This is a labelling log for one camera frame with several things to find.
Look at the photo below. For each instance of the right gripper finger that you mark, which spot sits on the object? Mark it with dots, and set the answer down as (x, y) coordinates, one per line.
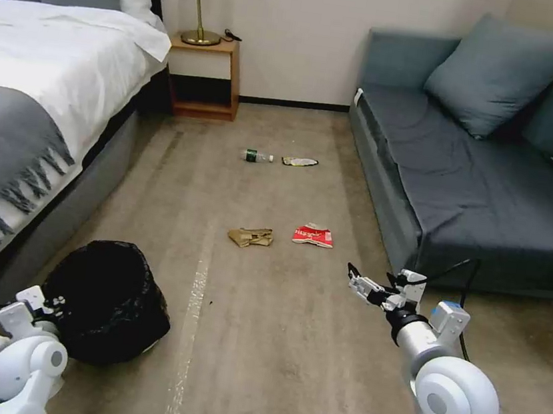
(366, 292)
(363, 278)

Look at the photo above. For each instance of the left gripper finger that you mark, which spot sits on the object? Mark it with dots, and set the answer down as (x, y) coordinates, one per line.
(56, 300)

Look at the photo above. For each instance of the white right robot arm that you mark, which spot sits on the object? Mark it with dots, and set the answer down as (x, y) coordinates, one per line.
(454, 400)

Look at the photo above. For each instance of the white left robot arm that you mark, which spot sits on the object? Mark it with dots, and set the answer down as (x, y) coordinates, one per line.
(29, 373)

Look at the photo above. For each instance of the trash bin with black bag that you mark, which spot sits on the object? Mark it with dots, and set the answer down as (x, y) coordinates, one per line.
(109, 297)

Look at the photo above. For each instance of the clear floor tape strip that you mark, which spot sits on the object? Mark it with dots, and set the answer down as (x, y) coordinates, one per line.
(189, 337)

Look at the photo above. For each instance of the crumpled red snack wrapper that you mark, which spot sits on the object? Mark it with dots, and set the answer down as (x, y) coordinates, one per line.
(314, 237)

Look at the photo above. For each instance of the crumpled brown paper bag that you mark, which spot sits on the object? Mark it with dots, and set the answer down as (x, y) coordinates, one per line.
(250, 238)

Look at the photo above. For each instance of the grey bed base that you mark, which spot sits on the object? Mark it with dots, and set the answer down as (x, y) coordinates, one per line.
(93, 184)

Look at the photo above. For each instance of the blue-grey sofa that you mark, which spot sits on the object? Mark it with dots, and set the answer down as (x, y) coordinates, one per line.
(460, 189)

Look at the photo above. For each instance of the grey fringed throw blanket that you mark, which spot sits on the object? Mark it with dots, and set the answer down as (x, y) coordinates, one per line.
(1, 153)

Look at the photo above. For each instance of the clear plastic bottle green label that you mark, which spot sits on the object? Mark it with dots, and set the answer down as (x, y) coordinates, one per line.
(257, 156)

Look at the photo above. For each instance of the black skirting board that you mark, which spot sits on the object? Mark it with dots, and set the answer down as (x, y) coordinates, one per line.
(294, 104)

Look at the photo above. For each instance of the blue-grey square cushion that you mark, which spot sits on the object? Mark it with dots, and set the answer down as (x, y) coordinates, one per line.
(499, 73)

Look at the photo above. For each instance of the white bed duvet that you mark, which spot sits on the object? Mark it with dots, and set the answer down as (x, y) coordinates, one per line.
(64, 50)

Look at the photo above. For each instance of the wooden nightstand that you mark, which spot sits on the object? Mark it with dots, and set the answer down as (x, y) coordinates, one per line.
(203, 62)

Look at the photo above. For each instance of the brass table lamp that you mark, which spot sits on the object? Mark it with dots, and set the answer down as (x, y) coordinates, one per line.
(199, 6)

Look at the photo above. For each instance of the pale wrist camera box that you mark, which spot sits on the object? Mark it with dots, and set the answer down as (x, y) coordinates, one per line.
(29, 297)
(412, 285)

